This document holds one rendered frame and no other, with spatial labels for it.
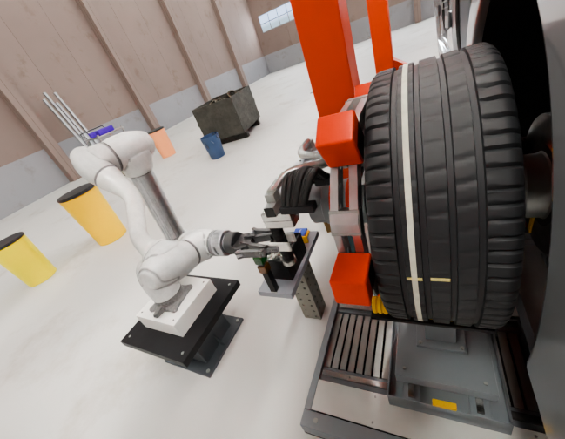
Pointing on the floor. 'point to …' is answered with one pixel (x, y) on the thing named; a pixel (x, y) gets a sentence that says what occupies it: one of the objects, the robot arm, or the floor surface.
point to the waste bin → (211, 142)
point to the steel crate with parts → (228, 115)
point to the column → (310, 295)
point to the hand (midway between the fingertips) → (282, 242)
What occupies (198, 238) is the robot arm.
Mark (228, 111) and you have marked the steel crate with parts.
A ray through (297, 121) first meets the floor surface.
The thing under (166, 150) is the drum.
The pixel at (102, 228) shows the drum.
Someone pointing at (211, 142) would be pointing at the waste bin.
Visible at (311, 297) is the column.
